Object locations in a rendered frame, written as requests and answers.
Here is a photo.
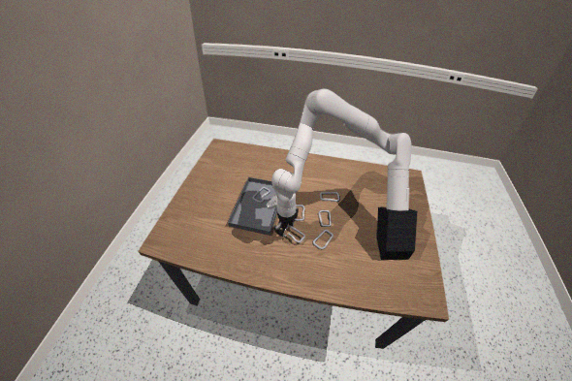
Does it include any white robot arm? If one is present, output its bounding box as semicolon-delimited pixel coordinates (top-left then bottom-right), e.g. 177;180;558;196
267;89;411;217

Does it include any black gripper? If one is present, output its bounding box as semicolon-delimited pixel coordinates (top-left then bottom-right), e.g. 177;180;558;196
274;208;299;237

